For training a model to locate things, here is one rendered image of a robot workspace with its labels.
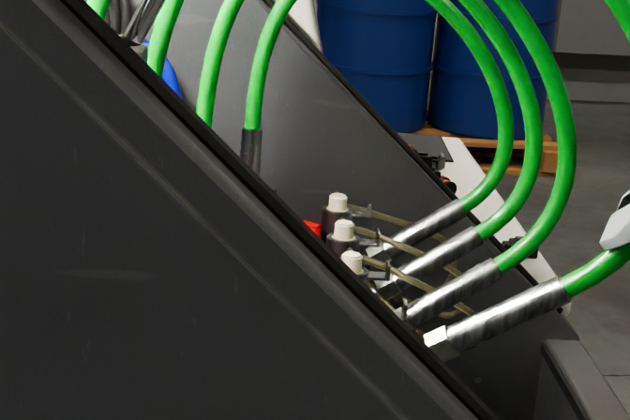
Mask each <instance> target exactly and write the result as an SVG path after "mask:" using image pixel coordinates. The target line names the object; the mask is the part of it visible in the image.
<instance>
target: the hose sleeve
mask: <svg viewBox="0 0 630 420"><path fill-rule="evenodd" d="M571 299H573V298H571V297H570V296H569V295H568V293H567V291H566V290H565V288H564V286H563V282H562V277H560V276H556V277H553V278H551V279H549V280H547V281H545V282H544V281H543V282H541V283H539V284H538V285H536V286H534V287H531V288H529V289H528V290H526V291H524V292H521V293H519V294H517V295H514V296H512V297H510V298H508V299H506V300H504V301H502V302H500V303H498V304H496V305H494V306H492V307H488V308H486V309H484V310H482V311H480V312H476V313H474V314H473V315H472V316H470V317H466V318H464V319H462V320H461V321H459V322H456V323H454V324H452V325H449V326H448V329H447V336H448V339H449V341H450V343H451V345H452V346H453V348H454V349H455V350H456V351H459V352H460V353H461V352H463V351H465V350H468V349H470V348H471V347H473V346H478V345H479V344H480V343H482V342H484V341H489V340H491V339H492V338H494V337H496V336H498V335H500V334H502V333H504V332H507V331H509V330H511V329H513V328H515V327H518V326H520V325H522V324H524V323H527V322H529V321H531V320H533V319H535V318H538V317H540V316H541V317H542V316H544V315H546V313H549V312H550V311H554V310H556V309H557V308H560V307H562V306H564V305H566V304H569V303H571V302H572V300H571Z"/></svg>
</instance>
